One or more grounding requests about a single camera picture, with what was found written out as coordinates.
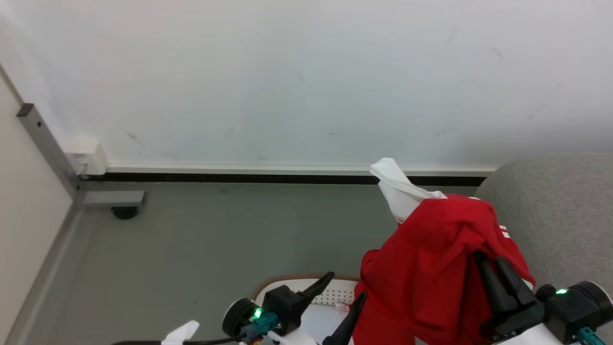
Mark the grey metal partition frame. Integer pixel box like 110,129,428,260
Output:
17,103,146,209

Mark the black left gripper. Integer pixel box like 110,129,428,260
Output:
262,271,368,345

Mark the white and black baseboard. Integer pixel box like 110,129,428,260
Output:
79,165,497,187

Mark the white wall socket box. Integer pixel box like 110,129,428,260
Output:
65,139,109,176

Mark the white partition panel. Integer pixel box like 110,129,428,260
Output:
0,67,75,331

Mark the grey fabric sofa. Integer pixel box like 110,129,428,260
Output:
474,153,613,345

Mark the red garment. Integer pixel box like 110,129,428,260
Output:
352,194,536,345

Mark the white laundry basket brown rim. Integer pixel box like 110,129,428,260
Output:
251,273,364,345

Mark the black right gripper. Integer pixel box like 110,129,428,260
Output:
474,251,547,344

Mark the white garment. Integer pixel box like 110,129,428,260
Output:
369,158,448,224

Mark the white cloth scrap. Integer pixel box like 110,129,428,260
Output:
160,320,200,345

